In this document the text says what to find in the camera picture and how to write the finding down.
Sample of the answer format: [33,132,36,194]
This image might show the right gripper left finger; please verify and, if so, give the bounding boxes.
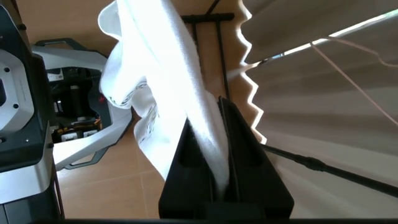
[158,118,224,220]

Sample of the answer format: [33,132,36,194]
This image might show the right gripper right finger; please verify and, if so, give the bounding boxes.
[218,96,295,220]

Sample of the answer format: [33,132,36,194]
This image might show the white printed t-shirt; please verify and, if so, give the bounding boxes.
[97,0,231,200]

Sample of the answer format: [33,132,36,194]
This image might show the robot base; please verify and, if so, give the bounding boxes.
[0,0,135,224]

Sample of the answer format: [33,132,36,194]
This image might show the black clothes rack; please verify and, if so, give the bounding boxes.
[179,0,398,199]

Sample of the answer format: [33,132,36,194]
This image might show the pink clothes hanger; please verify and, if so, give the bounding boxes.
[310,35,398,127]

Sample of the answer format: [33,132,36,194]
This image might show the beige curtain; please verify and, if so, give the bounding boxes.
[236,0,398,219]

